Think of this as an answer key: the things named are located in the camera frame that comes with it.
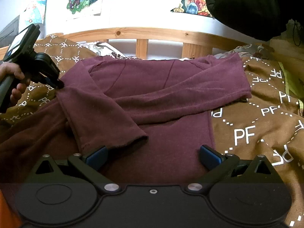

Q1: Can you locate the blue cartoon wall poster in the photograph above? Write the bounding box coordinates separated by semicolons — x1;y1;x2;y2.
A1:
20;0;47;27

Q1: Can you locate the person's left hand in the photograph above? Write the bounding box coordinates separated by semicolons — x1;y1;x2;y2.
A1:
1;62;30;107

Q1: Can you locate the brown PF-print blanket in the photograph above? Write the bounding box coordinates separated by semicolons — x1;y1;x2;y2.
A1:
1;35;303;227

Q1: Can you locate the maroon long-sleeve shirt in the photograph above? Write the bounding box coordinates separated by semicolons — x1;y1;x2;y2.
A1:
1;54;251;184

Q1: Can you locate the lime green cloth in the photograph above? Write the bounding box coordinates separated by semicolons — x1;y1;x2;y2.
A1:
278;62;303;116

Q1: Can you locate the wooden bed frame rail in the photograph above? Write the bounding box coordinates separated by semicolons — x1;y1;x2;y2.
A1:
0;27;248;61

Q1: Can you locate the white patterned pillow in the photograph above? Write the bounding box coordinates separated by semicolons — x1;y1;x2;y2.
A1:
82;42;139;59

